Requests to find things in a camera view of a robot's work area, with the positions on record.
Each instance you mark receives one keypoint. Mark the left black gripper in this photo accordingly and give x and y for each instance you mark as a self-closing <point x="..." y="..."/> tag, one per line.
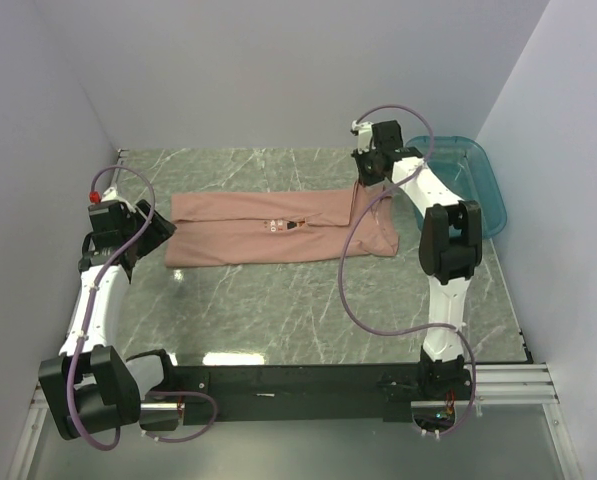
<point x="159" y="230"/>

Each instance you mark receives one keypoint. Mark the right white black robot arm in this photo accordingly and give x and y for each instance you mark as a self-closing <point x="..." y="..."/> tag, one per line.
<point x="449" y="251"/>

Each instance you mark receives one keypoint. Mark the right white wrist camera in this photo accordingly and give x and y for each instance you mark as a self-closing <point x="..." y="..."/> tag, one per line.
<point x="363" y="131"/>

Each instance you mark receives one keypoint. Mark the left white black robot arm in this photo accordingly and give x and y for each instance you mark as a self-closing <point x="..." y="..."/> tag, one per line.
<point x="88" y="387"/>

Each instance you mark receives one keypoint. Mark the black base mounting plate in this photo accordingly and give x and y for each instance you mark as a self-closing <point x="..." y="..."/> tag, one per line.
<point x="198" y="407"/>

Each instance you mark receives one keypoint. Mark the pink printed t shirt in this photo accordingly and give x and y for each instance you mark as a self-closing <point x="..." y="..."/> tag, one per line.
<point x="232" y="228"/>

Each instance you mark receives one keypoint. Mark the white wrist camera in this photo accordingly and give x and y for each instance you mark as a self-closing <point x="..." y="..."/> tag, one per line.
<point x="363" y="131"/>
<point x="110" y="194"/>

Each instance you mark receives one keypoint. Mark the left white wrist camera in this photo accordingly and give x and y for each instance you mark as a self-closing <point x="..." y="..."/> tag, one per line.
<point x="110" y="194"/>

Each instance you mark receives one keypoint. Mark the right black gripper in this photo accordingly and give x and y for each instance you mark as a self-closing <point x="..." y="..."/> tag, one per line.
<point x="366" y="180"/>

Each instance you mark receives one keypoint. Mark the aluminium frame rail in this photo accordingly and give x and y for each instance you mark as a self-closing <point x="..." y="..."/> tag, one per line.
<point x="497" y="383"/>

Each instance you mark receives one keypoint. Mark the teal transparent plastic bin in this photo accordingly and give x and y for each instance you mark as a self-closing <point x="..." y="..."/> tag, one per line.
<point x="463" y="166"/>

